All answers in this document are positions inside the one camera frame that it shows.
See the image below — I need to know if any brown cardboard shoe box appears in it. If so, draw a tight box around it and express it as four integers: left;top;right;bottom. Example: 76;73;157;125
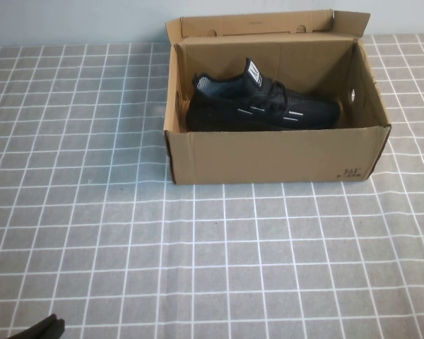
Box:
163;8;392;184

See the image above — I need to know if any black knit sneaker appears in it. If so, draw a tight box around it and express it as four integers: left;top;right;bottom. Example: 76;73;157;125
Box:
188;57;342;132

